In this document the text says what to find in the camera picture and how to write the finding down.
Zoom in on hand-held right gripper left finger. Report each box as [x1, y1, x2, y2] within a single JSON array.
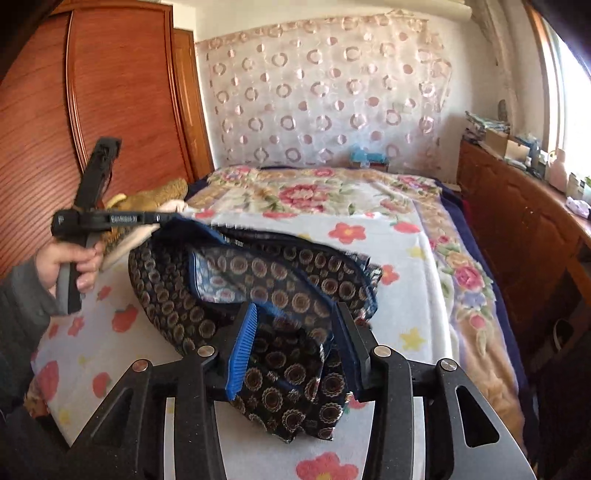
[[65, 302, 259, 480]]

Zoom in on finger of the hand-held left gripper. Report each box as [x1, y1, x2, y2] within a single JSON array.
[[141, 210, 186, 228]]

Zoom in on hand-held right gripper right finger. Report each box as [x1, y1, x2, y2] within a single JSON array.
[[335, 301, 539, 480]]

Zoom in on navy patterned satin garment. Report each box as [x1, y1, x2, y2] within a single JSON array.
[[127, 217, 384, 444]]

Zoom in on person's left forearm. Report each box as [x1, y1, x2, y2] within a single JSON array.
[[0, 257, 57, 416]]

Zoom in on person's left hand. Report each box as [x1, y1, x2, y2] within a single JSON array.
[[34, 239, 107, 296]]

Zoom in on gold patterned cloth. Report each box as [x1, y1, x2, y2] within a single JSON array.
[[104, 178, 188, 217]]

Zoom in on yellow plush pillow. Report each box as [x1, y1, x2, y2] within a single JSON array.
[[99, 193, 160, 271]]

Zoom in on white fruit-print blanket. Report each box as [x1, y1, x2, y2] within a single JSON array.
[[23, 208, 527, 480]]

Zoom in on wooden wardrobe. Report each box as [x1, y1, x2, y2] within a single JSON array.
[[0, 0, 215, 278]]

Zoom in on rose floral blanket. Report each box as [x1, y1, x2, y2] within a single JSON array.
[[185, 165, 523, 432]]

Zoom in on navy bed sheet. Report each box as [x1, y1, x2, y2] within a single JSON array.
[[438, 182, 536, 416]]

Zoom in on small blue box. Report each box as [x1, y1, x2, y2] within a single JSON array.
[[348, 145, 389, 172]]

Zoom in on sheer circle-patterned curtain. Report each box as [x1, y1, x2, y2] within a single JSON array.
[[194, 14, 454, 172]]

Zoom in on wooden sideboard cabinet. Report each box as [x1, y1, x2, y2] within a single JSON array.
[[457, 138, 591, 370]]

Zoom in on cardboard box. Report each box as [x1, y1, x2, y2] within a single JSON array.
[[482, 127, 509, 158]]

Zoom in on stack of folded cloths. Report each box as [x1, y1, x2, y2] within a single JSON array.
[[464, 111, 509, 141]]

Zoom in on white bottle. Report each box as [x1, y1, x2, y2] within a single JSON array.
[[547, 148, 570, 193]]

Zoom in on cream window curtain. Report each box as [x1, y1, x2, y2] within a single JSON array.
[[480, 0, 523, 121]]

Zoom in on window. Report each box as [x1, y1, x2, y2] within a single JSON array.
[[526, 0, 591, 204]]

